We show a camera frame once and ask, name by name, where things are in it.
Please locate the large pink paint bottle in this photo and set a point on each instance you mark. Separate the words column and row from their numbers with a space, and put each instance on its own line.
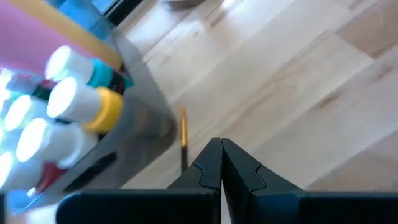
column 25, row 40

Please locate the small yellow paint bottle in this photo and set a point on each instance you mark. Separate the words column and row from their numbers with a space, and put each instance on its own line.
column 105, row 109

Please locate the black paintbrush orange ferrule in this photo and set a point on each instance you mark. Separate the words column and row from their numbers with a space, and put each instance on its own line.
column 183, row 130

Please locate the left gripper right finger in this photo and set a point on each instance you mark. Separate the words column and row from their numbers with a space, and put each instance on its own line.
column 245, row 186

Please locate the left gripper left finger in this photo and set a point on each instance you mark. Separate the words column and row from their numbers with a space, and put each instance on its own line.
column 205, row 174

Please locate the grey translucent plastic bin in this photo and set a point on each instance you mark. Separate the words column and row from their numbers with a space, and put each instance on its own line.
column 146, row 118

